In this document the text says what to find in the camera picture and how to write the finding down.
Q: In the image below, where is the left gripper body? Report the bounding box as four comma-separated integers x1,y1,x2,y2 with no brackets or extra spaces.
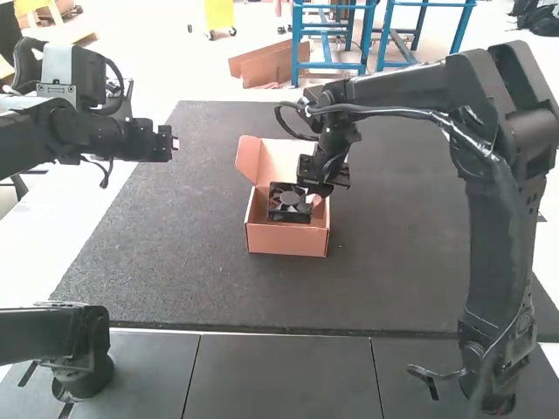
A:
124,116,174,165

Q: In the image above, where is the blue metal table frame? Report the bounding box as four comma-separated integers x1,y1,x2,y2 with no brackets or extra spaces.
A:
291,0,377,88
376,0,477,73

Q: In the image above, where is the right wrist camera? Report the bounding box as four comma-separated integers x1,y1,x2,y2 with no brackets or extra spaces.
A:
326,161,353,192

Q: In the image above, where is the cardboard box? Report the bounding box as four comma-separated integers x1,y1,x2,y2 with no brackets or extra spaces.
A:
234,134,332,259

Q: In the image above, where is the yellow drawer cart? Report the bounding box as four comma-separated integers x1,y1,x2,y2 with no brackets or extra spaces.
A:
187,0,238,41

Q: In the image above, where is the yellow wooden stand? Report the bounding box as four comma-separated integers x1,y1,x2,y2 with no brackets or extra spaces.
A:
12,0,100,47

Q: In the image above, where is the brown wooden board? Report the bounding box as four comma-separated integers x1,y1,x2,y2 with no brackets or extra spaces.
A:
227,38,312,89

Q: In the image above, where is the dark base panel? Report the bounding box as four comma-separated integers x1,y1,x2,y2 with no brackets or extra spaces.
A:
181,334,385,419
0,329,201,419
369,338,559,419

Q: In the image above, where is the black square fan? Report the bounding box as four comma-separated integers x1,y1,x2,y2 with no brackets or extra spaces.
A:
266,182,316,226

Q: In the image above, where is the black mat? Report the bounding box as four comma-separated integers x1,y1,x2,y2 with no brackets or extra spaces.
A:
48,100,559,344

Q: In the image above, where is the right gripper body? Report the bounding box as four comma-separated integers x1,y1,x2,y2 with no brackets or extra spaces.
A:
296,153,335,197

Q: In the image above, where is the black cable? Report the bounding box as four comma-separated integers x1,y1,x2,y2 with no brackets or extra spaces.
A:
273,100,321,141
89,152,116,190

